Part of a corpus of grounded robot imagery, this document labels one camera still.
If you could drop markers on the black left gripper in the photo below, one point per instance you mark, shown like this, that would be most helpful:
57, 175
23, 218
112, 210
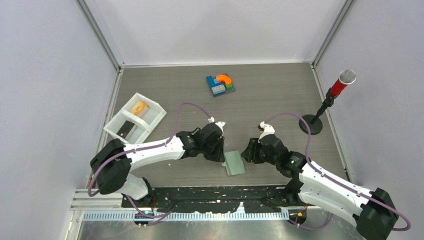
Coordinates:
219, 156

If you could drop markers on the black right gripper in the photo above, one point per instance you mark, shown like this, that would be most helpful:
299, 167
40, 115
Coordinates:
250, 154

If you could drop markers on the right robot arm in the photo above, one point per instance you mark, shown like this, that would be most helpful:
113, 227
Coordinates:
311, 184

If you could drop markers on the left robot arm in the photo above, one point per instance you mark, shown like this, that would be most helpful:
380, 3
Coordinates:
112, 166

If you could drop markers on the orange card stack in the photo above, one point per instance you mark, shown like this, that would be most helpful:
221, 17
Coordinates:
139, 109

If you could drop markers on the black card in tray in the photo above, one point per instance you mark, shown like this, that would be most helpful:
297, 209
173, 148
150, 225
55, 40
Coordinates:
126, 129

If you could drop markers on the colourful toy block set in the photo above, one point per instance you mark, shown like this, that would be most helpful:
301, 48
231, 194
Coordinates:
220, 85

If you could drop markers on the white two-compartment tray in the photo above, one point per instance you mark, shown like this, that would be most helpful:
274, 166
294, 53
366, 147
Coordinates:
143, 126

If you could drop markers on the red microphone on stand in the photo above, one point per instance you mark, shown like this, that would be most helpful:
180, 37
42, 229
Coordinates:
345, 78

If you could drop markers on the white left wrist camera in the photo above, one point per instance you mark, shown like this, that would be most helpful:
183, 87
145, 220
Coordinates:
219, 124

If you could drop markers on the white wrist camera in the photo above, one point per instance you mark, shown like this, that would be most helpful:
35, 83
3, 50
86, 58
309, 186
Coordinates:
265, 129
219, 124

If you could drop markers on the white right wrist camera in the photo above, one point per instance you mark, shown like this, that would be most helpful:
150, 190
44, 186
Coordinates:
265, 129

